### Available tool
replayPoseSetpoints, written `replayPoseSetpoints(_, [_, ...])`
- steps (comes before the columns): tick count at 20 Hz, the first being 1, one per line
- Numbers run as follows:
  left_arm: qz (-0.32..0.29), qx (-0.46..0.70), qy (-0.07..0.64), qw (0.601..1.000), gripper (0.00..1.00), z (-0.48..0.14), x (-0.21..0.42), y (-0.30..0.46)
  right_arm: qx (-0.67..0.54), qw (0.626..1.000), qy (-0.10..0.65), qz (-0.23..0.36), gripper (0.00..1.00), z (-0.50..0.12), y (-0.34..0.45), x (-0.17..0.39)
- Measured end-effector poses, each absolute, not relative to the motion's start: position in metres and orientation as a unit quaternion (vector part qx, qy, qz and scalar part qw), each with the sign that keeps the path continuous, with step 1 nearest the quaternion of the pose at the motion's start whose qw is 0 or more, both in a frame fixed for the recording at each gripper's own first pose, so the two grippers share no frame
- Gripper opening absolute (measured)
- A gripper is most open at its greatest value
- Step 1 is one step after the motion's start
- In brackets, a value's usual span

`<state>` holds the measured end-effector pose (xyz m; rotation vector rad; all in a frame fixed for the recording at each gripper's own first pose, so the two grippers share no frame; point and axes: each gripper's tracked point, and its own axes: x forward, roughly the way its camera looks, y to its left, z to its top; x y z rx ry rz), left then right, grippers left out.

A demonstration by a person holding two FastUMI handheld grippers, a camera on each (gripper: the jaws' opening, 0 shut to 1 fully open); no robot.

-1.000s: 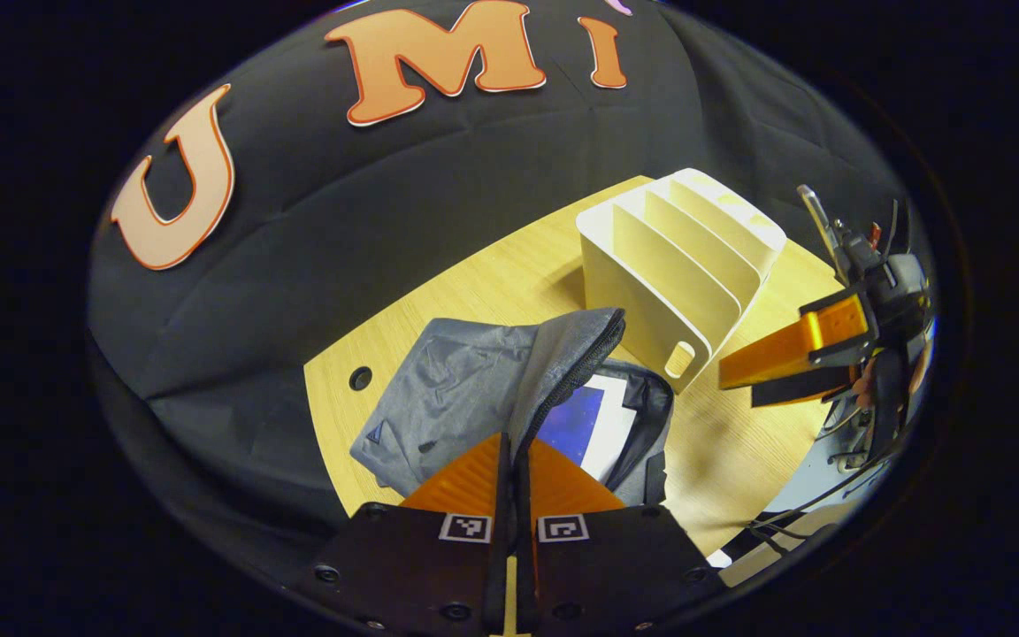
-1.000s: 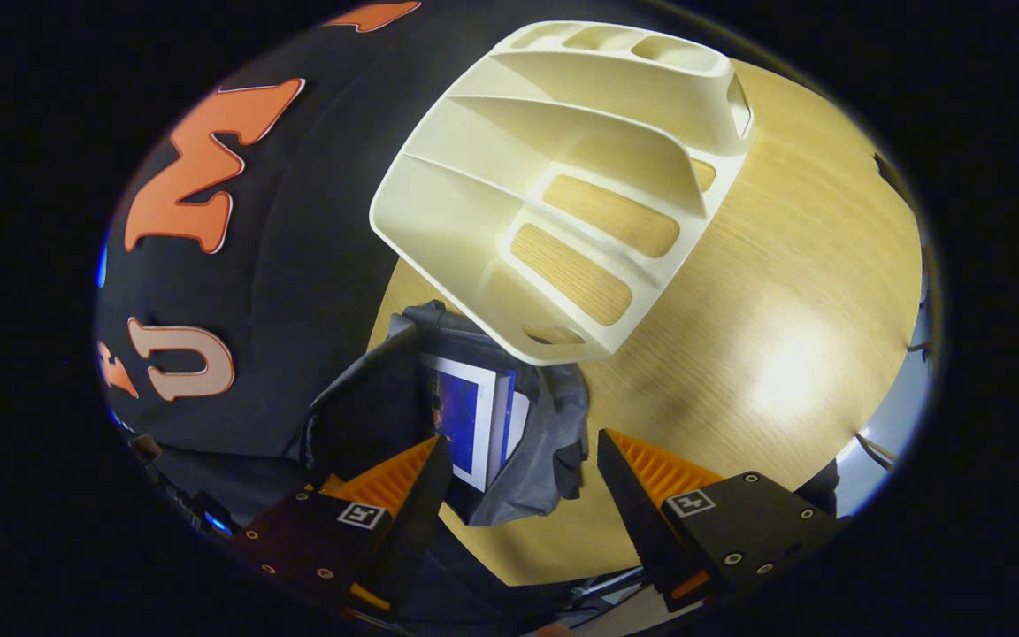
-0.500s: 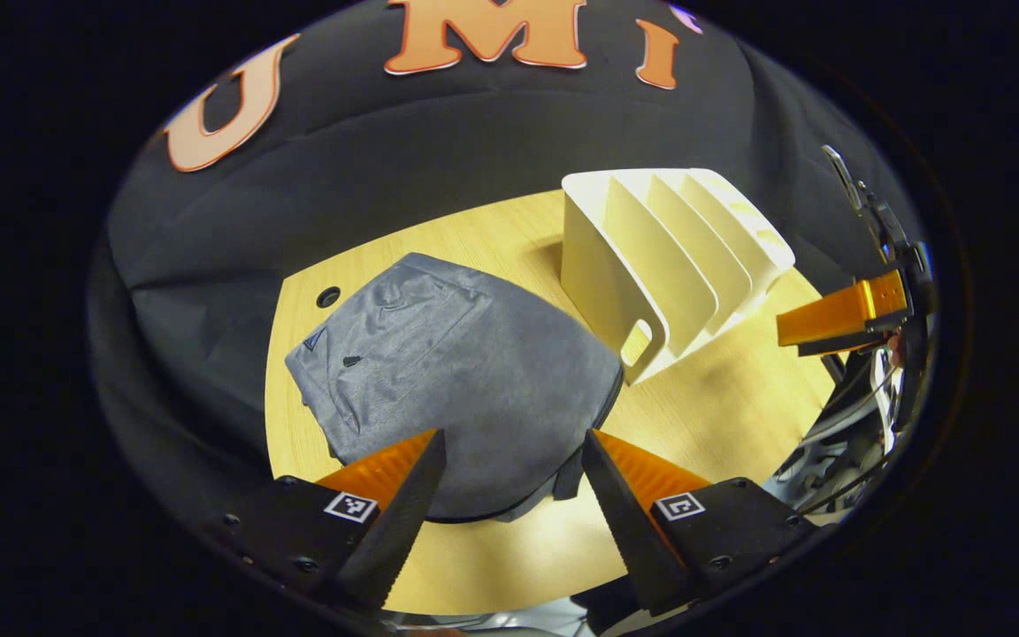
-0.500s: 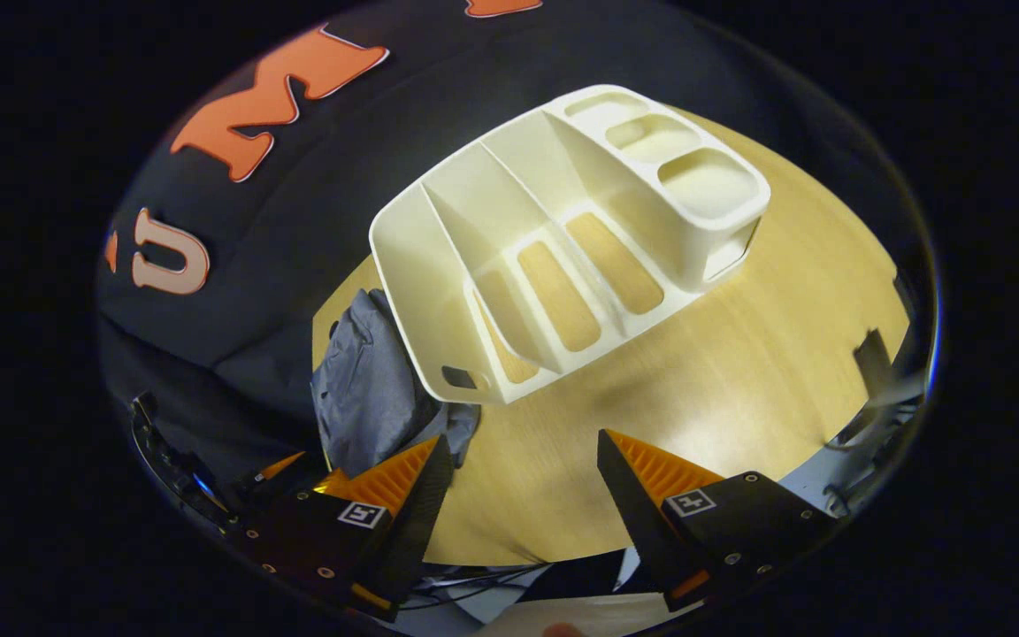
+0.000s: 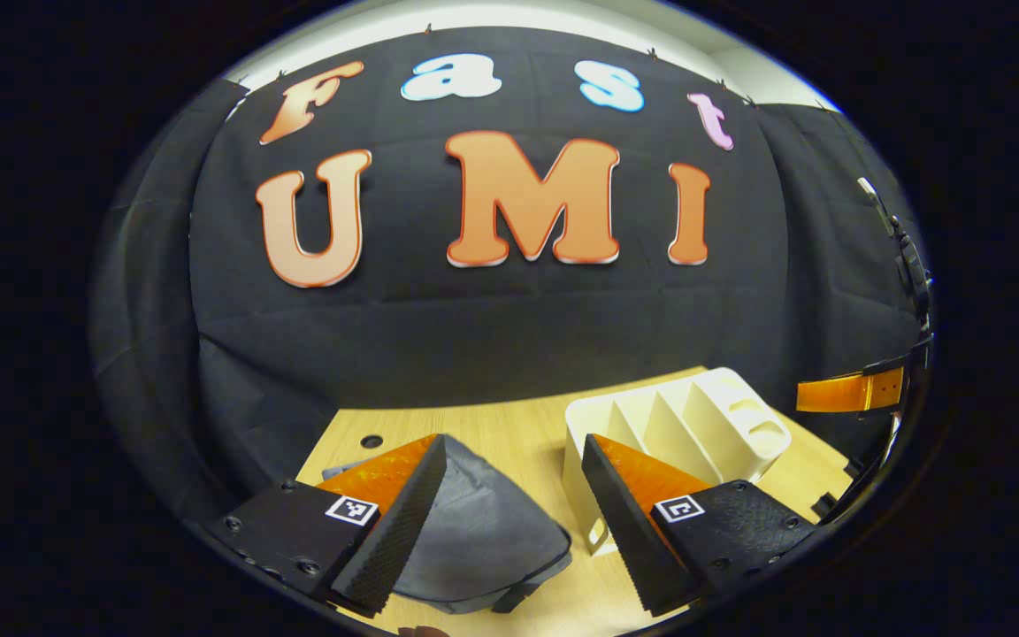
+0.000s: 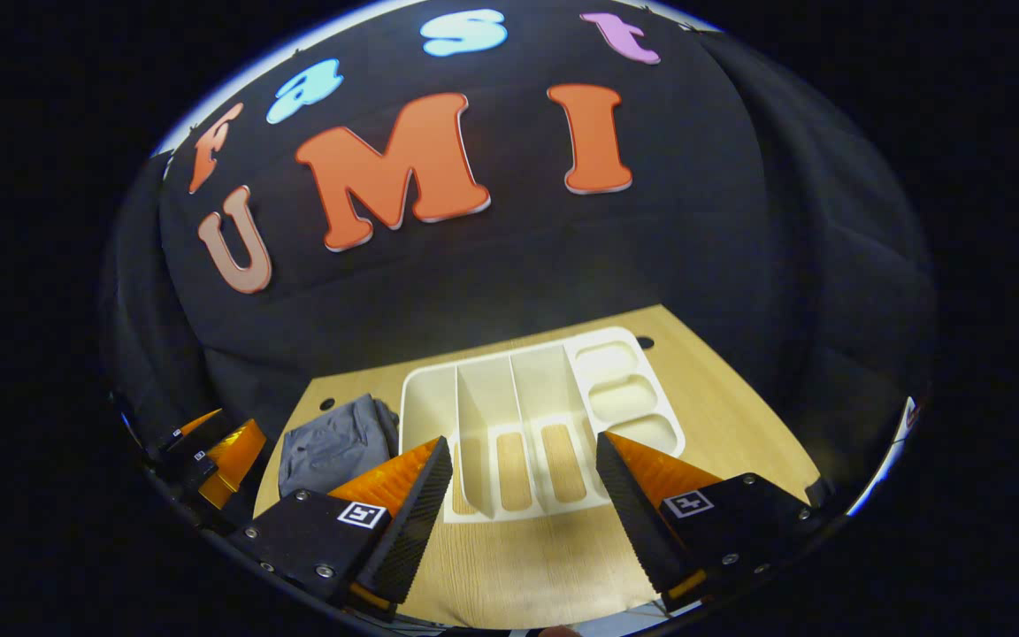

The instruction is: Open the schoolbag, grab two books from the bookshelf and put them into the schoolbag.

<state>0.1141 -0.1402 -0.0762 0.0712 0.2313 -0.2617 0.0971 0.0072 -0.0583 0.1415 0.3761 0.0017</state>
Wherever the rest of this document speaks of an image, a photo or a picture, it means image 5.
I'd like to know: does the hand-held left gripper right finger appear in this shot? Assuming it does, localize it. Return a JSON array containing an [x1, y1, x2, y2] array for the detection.
[[582, 434, 820, 618]]

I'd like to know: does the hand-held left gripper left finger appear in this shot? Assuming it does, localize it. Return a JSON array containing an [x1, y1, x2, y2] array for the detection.
[[209, 434, 448, 618]]

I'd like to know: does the white bookshelf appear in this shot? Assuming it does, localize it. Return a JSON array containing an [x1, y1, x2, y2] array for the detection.
[[563, 367, 793, 556]]

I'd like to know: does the black backdrop cloth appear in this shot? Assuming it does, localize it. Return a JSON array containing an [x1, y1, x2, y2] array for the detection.
[[89, 27, 931, 523]]

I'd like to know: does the grey schoolbag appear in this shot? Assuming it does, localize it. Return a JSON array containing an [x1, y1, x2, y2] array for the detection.
[[322, 435, 574, 615]]

